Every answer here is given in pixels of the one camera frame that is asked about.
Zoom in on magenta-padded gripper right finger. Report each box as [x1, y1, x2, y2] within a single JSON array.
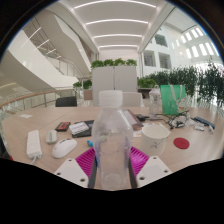
[[128, 146, 173, 190]]

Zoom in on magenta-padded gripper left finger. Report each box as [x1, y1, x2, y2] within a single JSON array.
[[53, 147, 99, 190]]

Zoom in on clear plastic drink bottle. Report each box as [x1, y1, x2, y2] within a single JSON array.
[[91, 89, 134, 192]]

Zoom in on white computer mouse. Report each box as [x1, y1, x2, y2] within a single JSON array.
[[51, 138, 78, 160]]

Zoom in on white cup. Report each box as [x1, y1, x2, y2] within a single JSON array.
[[140, 123, 172, 158]]

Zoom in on colourful sticker sheet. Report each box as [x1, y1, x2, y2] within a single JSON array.
[[132, 129, 144, 138]]

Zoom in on small white packet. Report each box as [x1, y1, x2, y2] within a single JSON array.
[[68, 121, 90, 136]]

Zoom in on black notebook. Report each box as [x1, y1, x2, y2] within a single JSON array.
[[70, 119, 95, 139]]

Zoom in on small grey computer mouse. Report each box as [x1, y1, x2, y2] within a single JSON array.
[[45, 129, 58, 145]]

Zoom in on small red black box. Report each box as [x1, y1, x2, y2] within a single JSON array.
[[54, 121, 72, 133]]

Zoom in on flat round red coaster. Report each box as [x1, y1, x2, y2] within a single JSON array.
[[173, 137, 191, 150]]

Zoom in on white power strip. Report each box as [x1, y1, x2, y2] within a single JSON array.
[[25, 129, 44, 160]]

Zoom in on clear bottle with white cap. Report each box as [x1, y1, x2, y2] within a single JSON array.
[[148, 84, 162, 118]]

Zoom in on black chair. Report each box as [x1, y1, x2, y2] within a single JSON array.
[[55, 96, 78, 108]]

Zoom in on white chair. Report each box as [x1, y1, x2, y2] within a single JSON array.
[[121, 91, 145, 108]]

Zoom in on wooden planter with green plants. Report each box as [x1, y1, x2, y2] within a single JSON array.
[[72, 79, 94, 101]]

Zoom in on green tote bag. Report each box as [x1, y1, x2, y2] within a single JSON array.
[[160, 84, 187, 116]]

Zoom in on white paper sheet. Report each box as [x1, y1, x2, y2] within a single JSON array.
[[19, 113, 34, 120]]

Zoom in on dark blue keyboard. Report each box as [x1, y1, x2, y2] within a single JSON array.
[[193, 116, 216, 130]]

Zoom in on white cabinet with plants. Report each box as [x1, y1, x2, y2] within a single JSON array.
[[90, 58, 139, 108]]

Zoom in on glass railing with wooden handrail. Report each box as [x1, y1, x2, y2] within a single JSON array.
[[0, 87, 79, 113]]

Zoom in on green hedge plant row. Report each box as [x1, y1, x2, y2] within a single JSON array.
[[137, 59, 224, 108]]

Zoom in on ceiling light strips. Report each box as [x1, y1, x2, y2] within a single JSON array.
[[73, 0, 157, 48]]

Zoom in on tangle of black cables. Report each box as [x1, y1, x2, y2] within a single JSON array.
[[134, 111, 194, 130]]

